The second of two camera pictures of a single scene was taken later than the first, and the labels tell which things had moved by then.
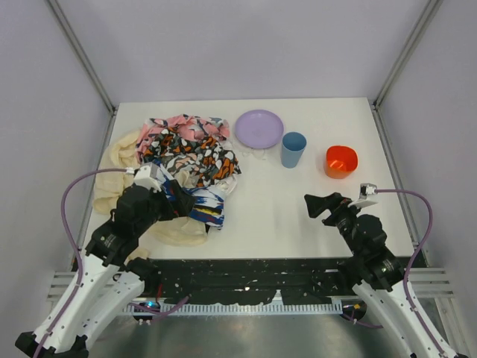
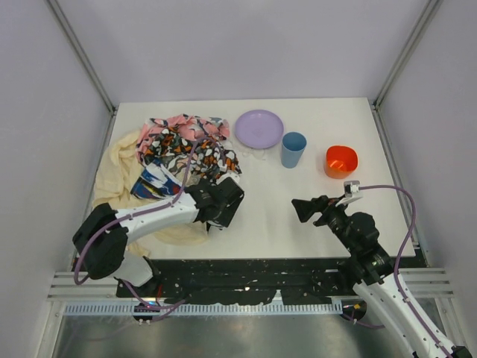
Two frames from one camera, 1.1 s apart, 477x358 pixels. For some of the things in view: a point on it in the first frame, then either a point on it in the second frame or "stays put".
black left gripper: (168, 199) -> (231, 201)
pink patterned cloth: (192, 127) stays put
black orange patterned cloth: (203, 162) stays put
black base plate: (252, 280) stays put
